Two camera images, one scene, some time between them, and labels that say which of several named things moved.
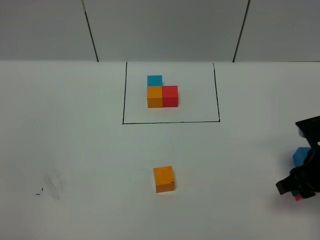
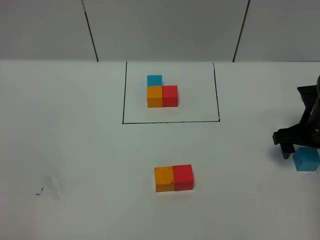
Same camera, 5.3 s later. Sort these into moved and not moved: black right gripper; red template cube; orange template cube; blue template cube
Moved: black right gripper
Not moved: blue template cube; orange template cube; red template cube
